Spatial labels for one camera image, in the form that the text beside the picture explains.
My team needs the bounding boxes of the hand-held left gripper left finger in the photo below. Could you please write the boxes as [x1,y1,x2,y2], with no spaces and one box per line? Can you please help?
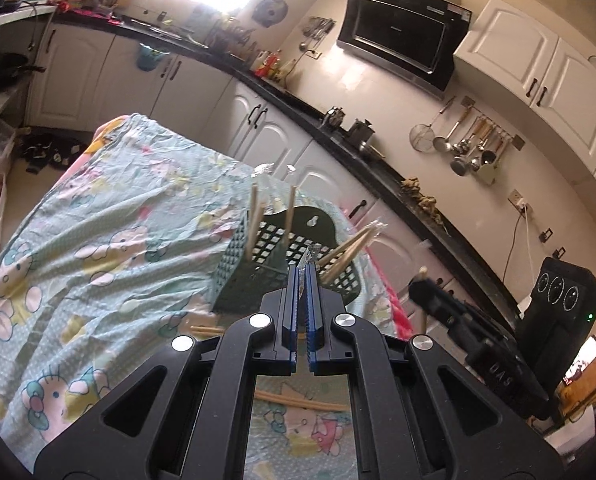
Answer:
[33,262,301,480]

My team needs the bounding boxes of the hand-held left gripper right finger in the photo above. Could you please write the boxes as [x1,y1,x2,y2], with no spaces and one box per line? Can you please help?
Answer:
[308,265,565,480]

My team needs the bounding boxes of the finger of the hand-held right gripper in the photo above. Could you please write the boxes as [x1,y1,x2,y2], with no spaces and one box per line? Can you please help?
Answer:
[409,278,468,330]

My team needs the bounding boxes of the dark green utensil basket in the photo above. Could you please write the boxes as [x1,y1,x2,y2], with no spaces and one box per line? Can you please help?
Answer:
[210,205,374,317]

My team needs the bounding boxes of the television screen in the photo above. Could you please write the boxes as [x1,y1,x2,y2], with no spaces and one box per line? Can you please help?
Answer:
[560,335,596,386]

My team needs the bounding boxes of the black kitchen countertop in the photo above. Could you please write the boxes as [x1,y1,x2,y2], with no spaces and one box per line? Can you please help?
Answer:
[53,10,534,331]

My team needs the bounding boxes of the pale green spatula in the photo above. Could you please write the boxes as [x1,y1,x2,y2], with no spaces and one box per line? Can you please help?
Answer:
[478,135,510,186]

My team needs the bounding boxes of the dark serving spoon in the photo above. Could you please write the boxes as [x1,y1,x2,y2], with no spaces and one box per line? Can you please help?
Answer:
[480,132,506,166]

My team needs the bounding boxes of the steel ladle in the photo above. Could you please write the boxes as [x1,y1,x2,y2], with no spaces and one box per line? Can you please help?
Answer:
[433,110,471,153]
[450,117,484,156]

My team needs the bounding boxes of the black kettle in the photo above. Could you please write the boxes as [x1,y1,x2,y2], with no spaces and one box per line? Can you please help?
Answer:
[347,119,376,143]

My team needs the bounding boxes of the cartoon cat printed tablecloth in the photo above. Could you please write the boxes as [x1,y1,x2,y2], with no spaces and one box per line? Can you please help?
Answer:
[0,112,379,480]

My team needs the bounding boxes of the red label oil bottle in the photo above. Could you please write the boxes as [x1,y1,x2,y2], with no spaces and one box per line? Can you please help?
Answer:
[254,50,284,80]

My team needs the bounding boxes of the white upper kitchen cabinets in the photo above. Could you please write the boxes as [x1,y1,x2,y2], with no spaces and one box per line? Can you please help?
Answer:
[453,0,596,191]

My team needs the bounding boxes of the white kitchen cabinets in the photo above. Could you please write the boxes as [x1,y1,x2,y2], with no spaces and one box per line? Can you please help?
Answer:
[25,22,509,331]
[453,0,596,191]

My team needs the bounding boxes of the black range hood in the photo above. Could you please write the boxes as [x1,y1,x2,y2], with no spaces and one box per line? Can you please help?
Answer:
[335,0,475,100]

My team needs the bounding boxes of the black spice rack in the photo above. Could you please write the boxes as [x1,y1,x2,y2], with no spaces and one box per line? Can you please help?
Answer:
[205,12,259,61]

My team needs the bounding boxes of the hanging kitchen tools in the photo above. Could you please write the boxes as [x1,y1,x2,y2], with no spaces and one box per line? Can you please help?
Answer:
[298,16,336,53]

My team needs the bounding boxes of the blue hanging bin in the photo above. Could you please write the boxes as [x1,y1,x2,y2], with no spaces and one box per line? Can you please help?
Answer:
[137,42,171,72]

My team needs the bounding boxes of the dark shoes pile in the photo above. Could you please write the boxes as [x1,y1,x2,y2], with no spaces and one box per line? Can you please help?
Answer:
[18,132,86,173]

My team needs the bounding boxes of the white lower kitchen cabinets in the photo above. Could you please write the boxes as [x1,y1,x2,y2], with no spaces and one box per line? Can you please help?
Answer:
[25,22,509,331]

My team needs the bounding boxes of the red cloth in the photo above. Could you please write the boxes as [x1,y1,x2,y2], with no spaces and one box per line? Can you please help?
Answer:
[58,2,121,23]

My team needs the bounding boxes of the black wok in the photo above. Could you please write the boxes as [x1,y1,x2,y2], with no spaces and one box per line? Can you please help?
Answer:
[0,52,46,88]

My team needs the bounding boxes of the grey storage shelf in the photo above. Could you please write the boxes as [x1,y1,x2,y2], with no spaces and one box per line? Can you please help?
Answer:
[0,2,59,136]

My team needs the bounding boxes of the white charger cable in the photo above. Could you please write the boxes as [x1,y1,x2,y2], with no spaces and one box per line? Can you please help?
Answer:
[507,205,535,286]

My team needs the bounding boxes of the wire mesh strainer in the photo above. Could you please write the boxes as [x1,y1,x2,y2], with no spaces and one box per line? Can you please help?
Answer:
[409,99,456,152]

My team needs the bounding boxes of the metal utensil rail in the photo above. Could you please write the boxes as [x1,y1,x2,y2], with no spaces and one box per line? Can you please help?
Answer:
[460,97,526,151]

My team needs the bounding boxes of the small dark wall fan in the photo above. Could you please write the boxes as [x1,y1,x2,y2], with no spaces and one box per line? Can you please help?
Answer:
[254,0,289,28]

